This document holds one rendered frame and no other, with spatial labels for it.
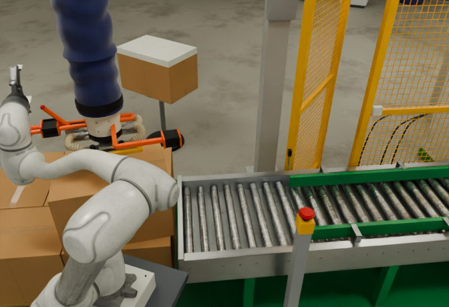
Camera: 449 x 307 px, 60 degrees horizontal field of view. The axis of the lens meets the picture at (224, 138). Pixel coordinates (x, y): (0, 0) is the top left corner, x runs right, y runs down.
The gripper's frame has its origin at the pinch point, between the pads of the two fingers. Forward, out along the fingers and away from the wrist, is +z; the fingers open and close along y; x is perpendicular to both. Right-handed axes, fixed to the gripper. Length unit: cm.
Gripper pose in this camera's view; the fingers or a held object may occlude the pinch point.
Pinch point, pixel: (23, 82)
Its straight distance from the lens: 175.0
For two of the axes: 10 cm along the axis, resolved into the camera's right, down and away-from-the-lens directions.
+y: -0.1, 8.4, 5.5
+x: 9.6, -1.5, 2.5
